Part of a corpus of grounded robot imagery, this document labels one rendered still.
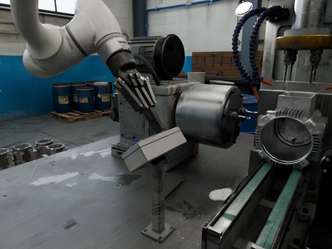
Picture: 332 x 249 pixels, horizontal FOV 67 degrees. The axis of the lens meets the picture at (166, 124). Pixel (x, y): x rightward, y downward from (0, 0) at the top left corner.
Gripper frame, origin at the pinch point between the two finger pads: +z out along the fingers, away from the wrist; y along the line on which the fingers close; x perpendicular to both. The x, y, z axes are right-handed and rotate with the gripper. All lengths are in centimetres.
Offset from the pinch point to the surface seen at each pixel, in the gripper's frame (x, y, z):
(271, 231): -15.1, -3.5, 35.0
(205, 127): 3.6, 28.0, 7.5
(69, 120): 381, 234, -164
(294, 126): -17, 50, 24
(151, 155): -3.5, -11.6, 8.7
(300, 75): -27, 63, 8
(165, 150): -3.5, -6.5, 9.1
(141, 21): 298, 546, -384
